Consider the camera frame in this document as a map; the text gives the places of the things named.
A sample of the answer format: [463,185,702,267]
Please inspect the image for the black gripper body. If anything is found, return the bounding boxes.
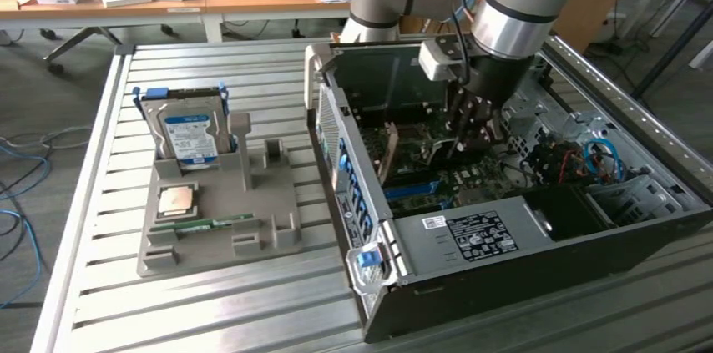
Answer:
[460,53,536,107]

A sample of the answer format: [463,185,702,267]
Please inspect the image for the graphics card with black fan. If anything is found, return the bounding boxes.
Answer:
[376,121,496,186]

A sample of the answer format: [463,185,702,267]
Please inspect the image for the perforated metal drive cage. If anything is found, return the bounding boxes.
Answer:
[488,52,563,162]

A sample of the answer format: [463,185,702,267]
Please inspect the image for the green motherboard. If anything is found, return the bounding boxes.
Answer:
[355,103,539,219]

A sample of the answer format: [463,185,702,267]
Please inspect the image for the grey chipset heatsink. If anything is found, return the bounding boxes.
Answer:
[455,188,492,207]

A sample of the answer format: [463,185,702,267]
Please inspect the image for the blue expansion slot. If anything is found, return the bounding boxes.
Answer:
[383,183,453,209]

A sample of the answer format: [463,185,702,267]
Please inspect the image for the grey power supply unit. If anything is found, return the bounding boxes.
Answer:
[391,196,559,278]

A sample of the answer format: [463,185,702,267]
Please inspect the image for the grey metal disk bay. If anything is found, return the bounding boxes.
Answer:
[583,173,687,229]

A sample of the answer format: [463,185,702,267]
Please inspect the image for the blue case latch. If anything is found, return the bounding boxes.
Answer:
[353,245,392,271]

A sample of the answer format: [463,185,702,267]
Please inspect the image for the black open PC case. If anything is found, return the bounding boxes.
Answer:
[302,28,713,345]

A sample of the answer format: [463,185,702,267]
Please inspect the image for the grey printed parts rack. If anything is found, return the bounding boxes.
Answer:
[136,113,305,279]

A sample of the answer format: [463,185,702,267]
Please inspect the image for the hard disk in blue caddy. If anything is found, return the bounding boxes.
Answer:
[130,82,241,171]

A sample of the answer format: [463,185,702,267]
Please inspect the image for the green RAM stick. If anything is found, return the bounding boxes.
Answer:
[149,214,254,234]

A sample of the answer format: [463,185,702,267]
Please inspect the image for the CPU with copper lid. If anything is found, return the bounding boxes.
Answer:
[156,185,200,220]

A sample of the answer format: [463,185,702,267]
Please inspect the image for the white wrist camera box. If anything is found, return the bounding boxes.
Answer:
[416,33,473,82]

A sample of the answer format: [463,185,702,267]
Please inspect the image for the black wire bundle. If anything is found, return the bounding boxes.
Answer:
[527,138,563,185]

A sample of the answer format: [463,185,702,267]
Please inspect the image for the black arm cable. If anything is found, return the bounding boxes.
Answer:
[447,0,483,78]

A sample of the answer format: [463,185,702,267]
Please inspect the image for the red wire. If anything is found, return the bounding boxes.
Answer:
[560,148,587,184]

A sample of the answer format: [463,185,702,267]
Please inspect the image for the blue SATA wire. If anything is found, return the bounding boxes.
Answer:
[583,138,626,184]

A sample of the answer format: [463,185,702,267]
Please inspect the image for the grey floor cable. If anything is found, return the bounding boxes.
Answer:
[0,125,93,152]

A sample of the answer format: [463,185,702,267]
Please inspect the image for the blue floor cable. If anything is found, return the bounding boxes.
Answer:
[0,135,51,310]

